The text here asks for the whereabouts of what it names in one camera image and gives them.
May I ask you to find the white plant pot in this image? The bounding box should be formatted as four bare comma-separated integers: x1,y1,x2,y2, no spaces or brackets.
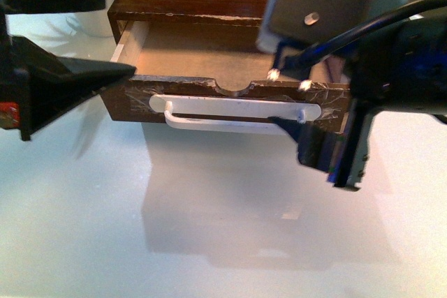
68,0,119,38

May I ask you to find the wooden drawer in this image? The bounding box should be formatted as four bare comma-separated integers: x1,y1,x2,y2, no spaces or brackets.
101,22,350,132

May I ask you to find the white drawer handle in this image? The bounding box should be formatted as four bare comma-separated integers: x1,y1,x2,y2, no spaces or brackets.
149,94,322,135

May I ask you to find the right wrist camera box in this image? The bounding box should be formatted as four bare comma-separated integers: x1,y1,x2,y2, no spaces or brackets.
256,0,371,54

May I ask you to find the black right camera cable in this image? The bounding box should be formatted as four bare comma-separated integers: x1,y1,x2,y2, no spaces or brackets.
275,0,447,72

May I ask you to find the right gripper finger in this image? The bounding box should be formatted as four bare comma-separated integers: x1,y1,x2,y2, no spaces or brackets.
268,117,349,173

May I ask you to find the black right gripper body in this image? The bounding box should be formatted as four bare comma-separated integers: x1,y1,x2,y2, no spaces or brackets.
328,98,382,192

